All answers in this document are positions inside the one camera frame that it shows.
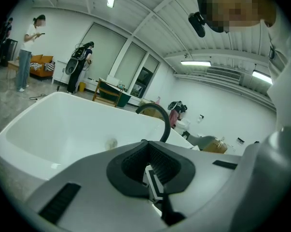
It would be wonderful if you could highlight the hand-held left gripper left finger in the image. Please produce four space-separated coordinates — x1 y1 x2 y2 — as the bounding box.
106 140 150 198

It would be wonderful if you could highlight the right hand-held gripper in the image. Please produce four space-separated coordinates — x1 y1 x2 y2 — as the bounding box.
142 165 165 203

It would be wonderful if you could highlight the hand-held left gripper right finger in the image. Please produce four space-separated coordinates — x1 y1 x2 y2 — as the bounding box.
148 140 196 194

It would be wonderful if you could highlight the white bathtub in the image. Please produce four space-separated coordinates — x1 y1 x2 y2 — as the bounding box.
0 91 201 182

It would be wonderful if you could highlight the brown box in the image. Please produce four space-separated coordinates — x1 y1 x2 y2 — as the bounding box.
203 139 229 154

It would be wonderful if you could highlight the white toilet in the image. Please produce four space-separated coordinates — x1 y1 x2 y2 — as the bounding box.
175 118 192 136

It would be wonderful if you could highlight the wooden shelf rack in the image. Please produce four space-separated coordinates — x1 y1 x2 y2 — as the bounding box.
92 78 125 107

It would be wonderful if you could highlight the dark glass window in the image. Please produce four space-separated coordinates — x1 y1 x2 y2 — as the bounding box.
132 66 154 99

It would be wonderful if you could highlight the white drawer cabinet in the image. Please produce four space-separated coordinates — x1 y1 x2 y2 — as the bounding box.
52 59 88 85

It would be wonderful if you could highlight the orange sofa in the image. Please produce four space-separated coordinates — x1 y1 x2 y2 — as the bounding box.
29 54 55 79

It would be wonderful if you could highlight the small wooden side table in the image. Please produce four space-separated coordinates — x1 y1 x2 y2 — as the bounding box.
7 60 21 80

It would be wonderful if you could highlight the person's light sweatshirt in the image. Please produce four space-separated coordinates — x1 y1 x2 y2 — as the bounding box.
265 8 291 135

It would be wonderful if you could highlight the person's head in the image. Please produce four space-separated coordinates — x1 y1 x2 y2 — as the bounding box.
197 0 277 33

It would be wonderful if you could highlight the black shower hose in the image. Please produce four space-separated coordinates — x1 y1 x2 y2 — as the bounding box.
135 102 172 144

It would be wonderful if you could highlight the white wall vent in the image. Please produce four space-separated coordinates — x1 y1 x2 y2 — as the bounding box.
205 66 244 82

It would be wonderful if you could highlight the black floor cable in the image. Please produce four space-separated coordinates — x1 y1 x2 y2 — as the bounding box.
28 93 47 101

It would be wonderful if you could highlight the black head-worn camera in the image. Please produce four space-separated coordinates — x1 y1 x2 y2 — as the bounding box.
188 11 207 38

